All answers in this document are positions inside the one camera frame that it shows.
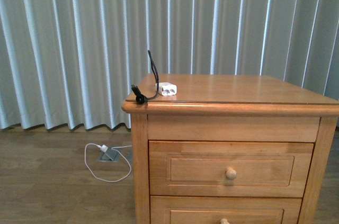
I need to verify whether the metal floor outlet box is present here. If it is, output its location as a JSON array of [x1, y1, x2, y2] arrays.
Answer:
[[97, 148, 120, 162]]

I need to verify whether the white plug on floor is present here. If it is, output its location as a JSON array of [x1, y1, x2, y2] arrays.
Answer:
[[96, 145, 108, 153]]

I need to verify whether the light grey pleated curtain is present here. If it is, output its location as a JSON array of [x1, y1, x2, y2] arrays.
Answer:
[[1, 0, 338, 129]]

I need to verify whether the wooden nightstand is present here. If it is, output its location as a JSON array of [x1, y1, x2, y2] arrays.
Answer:
[[122, 74, 338, 223]]

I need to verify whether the wooden drawer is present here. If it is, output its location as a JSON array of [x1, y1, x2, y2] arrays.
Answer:
[[149, 141, 313, 198], [150, 196, 301, 223]]

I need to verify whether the black charger cable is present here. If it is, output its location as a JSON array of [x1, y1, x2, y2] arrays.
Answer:
[[131, 50, 160, 105]]

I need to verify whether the round wooden knob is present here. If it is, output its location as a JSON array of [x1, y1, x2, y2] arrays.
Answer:
[[220, 218, 230, 224], [225, 167, 237, 181]]

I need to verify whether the white floor cable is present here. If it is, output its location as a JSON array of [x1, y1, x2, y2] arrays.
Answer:
[[84, 143, 132, 183]]

